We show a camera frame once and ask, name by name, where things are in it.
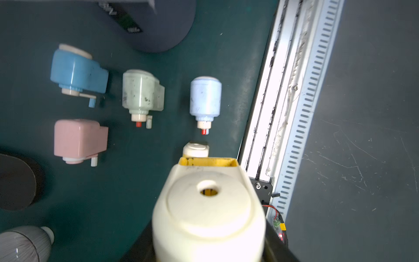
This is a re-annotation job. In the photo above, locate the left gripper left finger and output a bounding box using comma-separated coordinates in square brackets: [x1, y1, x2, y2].
[120, 222, 154, 262]

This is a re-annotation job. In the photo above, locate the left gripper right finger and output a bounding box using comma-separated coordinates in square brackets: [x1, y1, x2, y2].
[264, 224, 299, 262]

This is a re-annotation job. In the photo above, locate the pink pencil sharpener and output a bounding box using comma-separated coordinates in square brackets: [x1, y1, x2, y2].
[53, 119, 109, 167]

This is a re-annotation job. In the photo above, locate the green pencil sharpener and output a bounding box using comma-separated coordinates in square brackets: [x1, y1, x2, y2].
[122, 69, 165, 129]

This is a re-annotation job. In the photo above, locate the light blue pencil sharpener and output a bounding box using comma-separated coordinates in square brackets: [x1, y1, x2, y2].
[189, 76, 222, 135]

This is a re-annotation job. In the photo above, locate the green mat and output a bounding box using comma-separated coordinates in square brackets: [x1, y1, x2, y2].
[1, 1, 278, 262]

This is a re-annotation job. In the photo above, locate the pink patterned bowl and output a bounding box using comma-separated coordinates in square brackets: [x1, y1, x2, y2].
[1, 226, 55, 262]

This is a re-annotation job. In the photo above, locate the bronze mug tree stand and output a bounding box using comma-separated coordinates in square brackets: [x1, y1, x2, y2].
[1, 153, 37, 211]

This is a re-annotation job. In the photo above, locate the grey trash bin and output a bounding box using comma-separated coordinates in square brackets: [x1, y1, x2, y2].
[96, 1, 196, 53]

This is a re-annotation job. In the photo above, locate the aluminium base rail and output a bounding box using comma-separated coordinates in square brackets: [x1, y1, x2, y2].
[238, 0, 344, 240]

